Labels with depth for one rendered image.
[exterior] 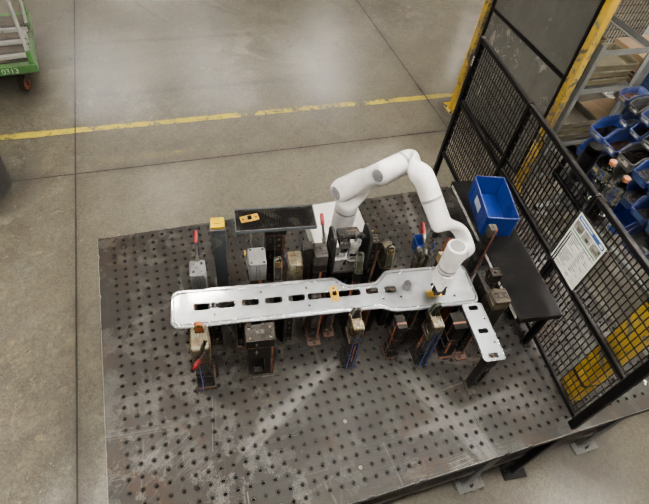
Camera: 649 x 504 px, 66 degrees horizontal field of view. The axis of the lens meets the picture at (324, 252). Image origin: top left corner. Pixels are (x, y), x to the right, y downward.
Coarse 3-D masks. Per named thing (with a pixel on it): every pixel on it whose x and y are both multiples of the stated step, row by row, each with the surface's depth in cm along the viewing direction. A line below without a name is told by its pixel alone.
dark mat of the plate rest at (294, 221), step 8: (272, 208) 231; (280, 208) 232; (288, 208) 232; (296, 208) 233; (304, 208) 233; (240, 216) 226; (256, 216) 227; (264, 216) 228; (272, 216) 228; (280, 216) 229; (288, 216) 229; (296, 216) 230; (304, 216) 230; (312, 216) 231; (240, 224) 223; (248, 224) 224; (256, 224) 224; (264, 224) 225; (272, 224) 225; (280, 224) 226; (288, 224) 226; (296, 224) 227; (304, 224) 227; (312, 224) 228
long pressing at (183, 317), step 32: (224, 288) 219; (256, 288) 222; (288, 288) 223; (320, 288) 225; (352, 288) 227; (384, 288) 229; (416, 288) 231; (192, 320) 208; (224, 320) 210; (256, 320) 212
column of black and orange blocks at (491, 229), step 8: (488, 224) 234; (488, 232) 234; (496, 232) 233; (480, 240) 243; (488, 240) 237; (480, 248) 244; (472, 256) 252; (480, 256) 247; (472, 264) 252; (472, 272) 257
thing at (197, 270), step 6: (192, 264) 219; (198, 264) 219; (204, 264) 220; (192, 270) 217; (198, 270) 217; (204, 270) 218; (192, 276) 215; (198, 276) 216; (204, 276) 217; (192, 282) 219; (198, 282) 219; (204, 282) 220; (192, 288) 222; (198, 288) 223; (198, 306) 234; (204, 306) 235
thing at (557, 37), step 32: (512, 0) 394; (544, 0) 361; (576, 0) 334; (608, 0) 307; (480, 32) 437; (512, 32) 400; (544, 32) 366; (576, 32) 338; (512, 64) 405; (544, 64) 372; (576, 64) 340; (480, 96) 454; (544, 96) 378; (512, 160) 427
